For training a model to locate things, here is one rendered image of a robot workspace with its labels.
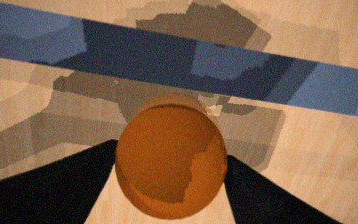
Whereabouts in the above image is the translucent orange sphere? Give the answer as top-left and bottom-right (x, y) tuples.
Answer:
(128, 92), (222, 135)

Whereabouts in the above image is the orange-brown ball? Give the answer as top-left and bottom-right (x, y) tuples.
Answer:
(115, 104), (227, 221)

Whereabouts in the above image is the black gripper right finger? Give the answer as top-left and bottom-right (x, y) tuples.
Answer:
(224, 155), (343, 224)

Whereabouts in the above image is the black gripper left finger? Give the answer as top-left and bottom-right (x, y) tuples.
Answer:
(0, 139), (118, 224)

